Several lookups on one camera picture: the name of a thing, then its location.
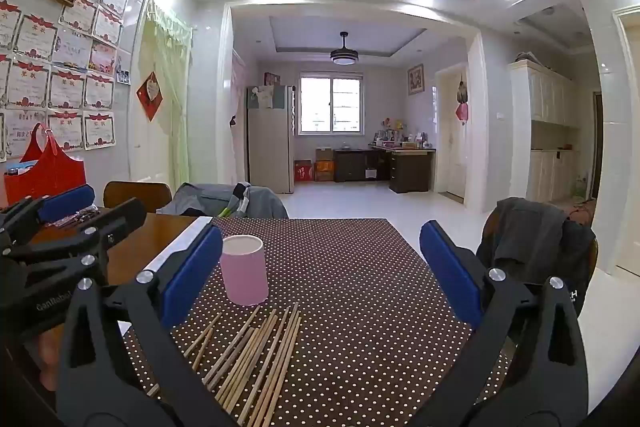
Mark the silver refrigerator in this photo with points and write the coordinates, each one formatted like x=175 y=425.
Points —
x=267 y=147

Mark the dark wooden desk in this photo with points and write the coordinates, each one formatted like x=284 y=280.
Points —
x=410 y=172

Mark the small framed wall picture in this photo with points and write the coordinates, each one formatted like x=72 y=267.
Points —
x=415 y=79

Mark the dark brown door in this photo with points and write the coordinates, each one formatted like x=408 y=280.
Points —
x=597 y=147

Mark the red hanging door ornament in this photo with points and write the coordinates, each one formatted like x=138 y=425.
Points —
x=461 y=109

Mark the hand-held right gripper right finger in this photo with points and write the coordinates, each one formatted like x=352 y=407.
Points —
x=450 y=272

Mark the ceiling fan lamp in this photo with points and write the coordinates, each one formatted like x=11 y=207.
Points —
x=344 y=57

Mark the pink cup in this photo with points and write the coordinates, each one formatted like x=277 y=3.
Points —
x=245 y=272

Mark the small red box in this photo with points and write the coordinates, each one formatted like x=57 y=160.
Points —
x=272 y=79

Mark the red tote bag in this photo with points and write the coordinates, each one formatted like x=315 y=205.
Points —
x=45 y=177

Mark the orange cardboard box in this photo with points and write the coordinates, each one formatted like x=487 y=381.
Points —
x=324 y=171

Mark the white panel door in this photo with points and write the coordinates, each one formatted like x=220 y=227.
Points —
x=631 y=132
x=452 y=157

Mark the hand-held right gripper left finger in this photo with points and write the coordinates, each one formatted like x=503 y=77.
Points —
x=192 y=277

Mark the red cardboard box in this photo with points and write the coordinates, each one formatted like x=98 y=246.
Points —
x=303 y=170

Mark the green curtain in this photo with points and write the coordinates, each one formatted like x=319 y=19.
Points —
x=170 y=107

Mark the grey bag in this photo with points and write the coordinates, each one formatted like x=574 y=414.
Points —
x=526 y=57

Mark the brown polka dot tablecloth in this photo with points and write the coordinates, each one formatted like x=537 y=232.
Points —
x=350 y=307

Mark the wall of award certificates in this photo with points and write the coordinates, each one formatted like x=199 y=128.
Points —
x=65 y=87

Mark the assorted desk items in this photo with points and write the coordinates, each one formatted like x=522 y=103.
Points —
x=400 y=138

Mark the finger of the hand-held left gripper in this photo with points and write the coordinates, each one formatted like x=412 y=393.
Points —
x=65 y=203
x=122 y=217

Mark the white tall cabinet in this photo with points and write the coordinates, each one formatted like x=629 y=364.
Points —
x=545 y=107

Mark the window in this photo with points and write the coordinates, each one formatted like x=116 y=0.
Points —
x=330 y=104

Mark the bunch of wooden chopsticks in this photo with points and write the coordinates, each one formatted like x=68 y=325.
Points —
x=260 y=357

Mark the brown cardboard box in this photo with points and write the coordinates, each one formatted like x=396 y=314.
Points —
x=324 y=155

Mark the red diamond door decoration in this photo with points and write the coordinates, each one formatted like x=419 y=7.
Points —
x=149 y=97

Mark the dark jacket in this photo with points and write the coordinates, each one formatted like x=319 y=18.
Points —
x=530 y=232

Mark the grey jacket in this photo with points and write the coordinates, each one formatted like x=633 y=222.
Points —
x=265 y=203

